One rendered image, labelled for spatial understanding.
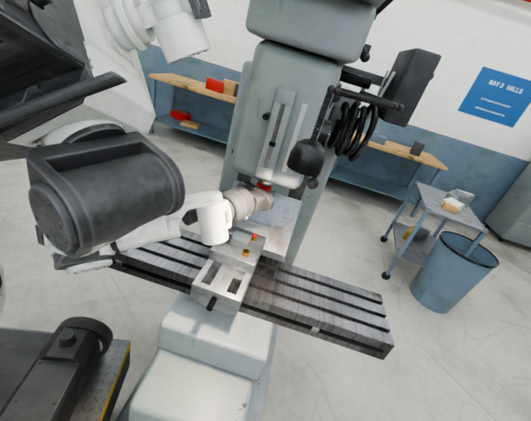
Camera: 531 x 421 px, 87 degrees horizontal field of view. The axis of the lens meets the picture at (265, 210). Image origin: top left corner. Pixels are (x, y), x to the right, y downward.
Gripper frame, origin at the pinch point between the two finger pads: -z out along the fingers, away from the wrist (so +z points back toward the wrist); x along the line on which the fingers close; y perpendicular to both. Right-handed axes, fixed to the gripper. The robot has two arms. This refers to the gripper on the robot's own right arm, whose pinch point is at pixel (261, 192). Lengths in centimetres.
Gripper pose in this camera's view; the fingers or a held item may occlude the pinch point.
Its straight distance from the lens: 85.0
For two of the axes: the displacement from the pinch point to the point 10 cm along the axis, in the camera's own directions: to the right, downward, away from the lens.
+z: -5.1, 3.0, -8.1
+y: -2.6, 8.4, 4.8
